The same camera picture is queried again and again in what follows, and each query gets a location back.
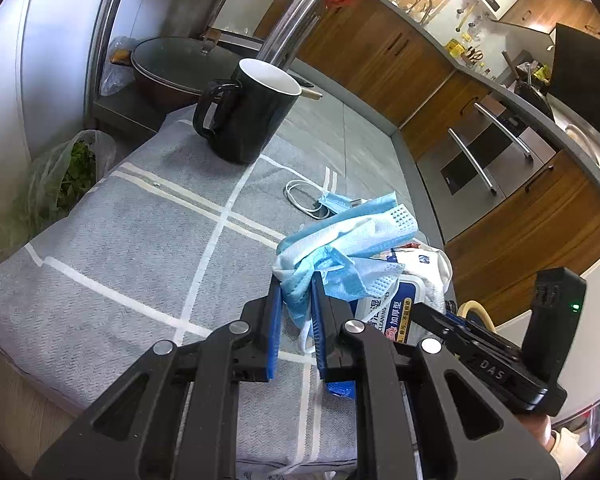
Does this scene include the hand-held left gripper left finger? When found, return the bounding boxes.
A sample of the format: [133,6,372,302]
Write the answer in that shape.
[32,275,283,480]

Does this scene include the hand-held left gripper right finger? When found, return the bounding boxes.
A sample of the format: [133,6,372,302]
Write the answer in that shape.
[310,271,563,480]

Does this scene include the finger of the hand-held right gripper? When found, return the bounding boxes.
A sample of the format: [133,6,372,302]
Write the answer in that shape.
[445,310,511,348]
[410,303,473,358]

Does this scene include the yellow-rimmed teal bin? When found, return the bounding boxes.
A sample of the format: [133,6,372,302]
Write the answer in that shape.
[455,301,496,332]

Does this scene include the white wet wipes packet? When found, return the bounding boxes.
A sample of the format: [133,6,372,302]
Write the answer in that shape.
[352,242,453,348]

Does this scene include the large blue face mask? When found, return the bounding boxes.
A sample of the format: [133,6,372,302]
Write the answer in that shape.
[272,191,420,356]

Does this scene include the person's right forearm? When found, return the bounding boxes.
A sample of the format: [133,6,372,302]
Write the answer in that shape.
[522,410,588,466]

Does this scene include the stainless steel oven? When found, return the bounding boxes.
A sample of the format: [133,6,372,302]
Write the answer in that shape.
[415,95,558,243]

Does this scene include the small folded blue face mask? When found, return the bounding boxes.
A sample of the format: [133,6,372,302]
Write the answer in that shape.
[317,167,366,216]

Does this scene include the grey checked cloth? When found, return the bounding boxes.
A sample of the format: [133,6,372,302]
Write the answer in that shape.
[0,105,416,476]

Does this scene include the black mug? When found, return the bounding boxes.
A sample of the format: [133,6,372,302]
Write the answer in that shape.
[192,58,302,165]

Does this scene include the black kitchen appliance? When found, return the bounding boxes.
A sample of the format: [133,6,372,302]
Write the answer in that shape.
[550,22,600,126]

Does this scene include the grey kitchen countertop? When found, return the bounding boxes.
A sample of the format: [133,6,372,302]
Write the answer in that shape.
[360,0,600,201]

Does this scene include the plastic bag of greens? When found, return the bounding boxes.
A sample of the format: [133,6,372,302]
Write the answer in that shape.
[0,130,118,271]

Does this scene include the wooden kitchen cabinets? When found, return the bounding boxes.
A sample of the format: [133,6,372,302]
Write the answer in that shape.
[257,0,600,331]

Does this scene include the glass pan lid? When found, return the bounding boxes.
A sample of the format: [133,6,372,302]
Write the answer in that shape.
[131,36,259,96]

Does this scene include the clear plastic bag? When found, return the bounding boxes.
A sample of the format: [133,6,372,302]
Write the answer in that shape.
[100,35,137,98]

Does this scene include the chrome faucet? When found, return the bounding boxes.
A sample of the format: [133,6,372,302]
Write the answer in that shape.
[407,0,433,25]

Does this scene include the white cable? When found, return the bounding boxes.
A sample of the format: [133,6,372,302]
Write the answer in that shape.
[285,179,331,221]

